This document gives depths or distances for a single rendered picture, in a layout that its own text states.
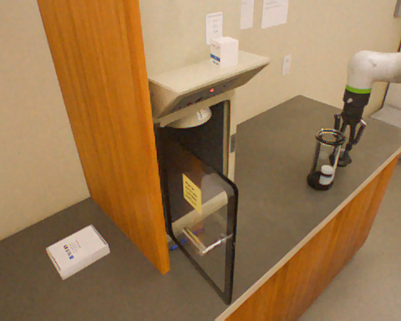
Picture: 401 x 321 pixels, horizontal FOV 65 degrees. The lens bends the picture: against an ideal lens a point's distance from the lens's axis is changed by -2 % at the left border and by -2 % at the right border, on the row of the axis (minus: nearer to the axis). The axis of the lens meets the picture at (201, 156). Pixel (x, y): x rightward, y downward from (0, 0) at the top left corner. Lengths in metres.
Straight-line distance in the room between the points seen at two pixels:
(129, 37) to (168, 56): 0.19
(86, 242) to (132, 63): 0.66
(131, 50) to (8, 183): 0.75
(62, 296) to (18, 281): 0.16
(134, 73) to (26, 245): 0.79
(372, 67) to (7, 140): 1.23
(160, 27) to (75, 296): 0.77
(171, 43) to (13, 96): 0.55
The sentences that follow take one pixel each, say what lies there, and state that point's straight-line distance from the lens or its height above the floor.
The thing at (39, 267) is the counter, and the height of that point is 0.94.
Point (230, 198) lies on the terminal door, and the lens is 0.63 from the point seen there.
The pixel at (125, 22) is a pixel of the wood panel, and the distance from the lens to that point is 0.63.
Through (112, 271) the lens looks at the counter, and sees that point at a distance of 1.07.
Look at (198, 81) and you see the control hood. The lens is 0.73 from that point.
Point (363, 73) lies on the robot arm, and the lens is 1.26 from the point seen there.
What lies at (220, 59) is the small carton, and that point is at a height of 1.53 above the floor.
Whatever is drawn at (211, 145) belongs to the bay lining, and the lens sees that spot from 1.14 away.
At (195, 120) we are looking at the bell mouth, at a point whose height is 1.33.
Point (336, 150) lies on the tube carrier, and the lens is 1.26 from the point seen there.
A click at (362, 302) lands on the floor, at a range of 2.25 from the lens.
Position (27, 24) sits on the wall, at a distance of 1.10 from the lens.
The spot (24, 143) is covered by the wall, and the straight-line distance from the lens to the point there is 1.19.
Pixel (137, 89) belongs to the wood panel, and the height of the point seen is 1.53.
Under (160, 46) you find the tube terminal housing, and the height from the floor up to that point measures 1.57.
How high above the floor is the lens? 1.77
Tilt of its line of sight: 34 degrees down
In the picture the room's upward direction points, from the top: 1 degrees counter-clockwise
